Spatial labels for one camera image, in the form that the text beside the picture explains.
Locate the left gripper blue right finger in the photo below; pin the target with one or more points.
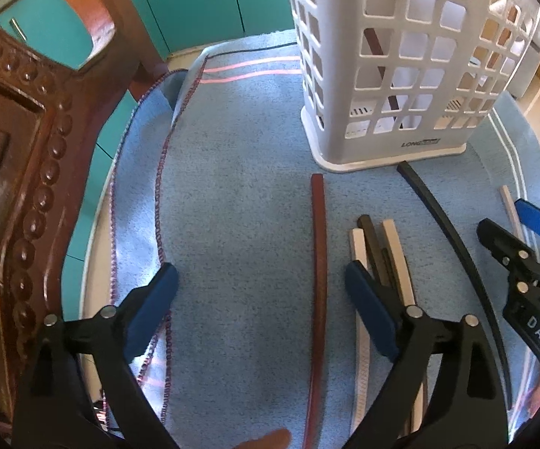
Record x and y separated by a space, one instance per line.
466 409

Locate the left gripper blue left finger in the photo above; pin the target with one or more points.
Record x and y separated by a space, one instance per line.
53 408

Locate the thin white chopstick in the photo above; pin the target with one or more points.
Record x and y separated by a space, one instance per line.
509 206

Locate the beige chopstick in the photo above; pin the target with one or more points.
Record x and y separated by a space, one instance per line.
401 280

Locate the black chopstick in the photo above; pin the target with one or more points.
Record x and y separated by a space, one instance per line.
466 260

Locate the dark brown chopstick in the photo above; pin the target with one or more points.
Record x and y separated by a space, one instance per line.
374 251

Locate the cream white chopstick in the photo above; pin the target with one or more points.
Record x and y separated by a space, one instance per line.
362 369

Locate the person's right hand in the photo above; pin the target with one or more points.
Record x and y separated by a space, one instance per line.
529 405

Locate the person's left hand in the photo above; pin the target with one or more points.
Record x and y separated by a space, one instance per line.
277 439

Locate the silver refrigerator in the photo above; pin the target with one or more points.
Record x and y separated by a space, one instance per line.
528 67

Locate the white plastic utensil basket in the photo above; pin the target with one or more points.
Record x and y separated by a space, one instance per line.
448 61

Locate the blue striped towel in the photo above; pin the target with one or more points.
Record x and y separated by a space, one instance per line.
213 176

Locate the carved wooden chair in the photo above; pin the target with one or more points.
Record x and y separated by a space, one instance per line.
50 118

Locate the teal lower cabinets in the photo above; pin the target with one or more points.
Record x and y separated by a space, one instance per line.
53 29

